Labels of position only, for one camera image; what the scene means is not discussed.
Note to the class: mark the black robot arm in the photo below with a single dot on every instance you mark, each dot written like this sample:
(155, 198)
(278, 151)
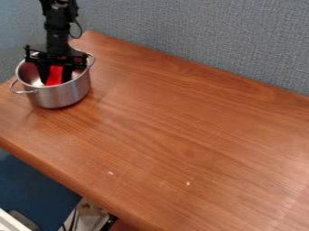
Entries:
(60, 14)

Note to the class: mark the metal table leg frame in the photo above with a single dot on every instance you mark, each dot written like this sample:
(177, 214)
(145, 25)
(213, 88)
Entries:
(89, 218)

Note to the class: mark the stainless steel pot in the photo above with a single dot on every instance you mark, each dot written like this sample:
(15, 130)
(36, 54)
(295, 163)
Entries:
(55, 96)

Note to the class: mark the white object at corner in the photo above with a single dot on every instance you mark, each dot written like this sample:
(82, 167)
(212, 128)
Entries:
(8, 223)

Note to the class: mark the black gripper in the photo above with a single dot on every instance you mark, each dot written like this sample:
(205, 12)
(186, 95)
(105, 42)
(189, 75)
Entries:
(55, 53)

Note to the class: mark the red rectangular block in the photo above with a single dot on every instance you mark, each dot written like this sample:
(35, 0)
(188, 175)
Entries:
(55, 76)

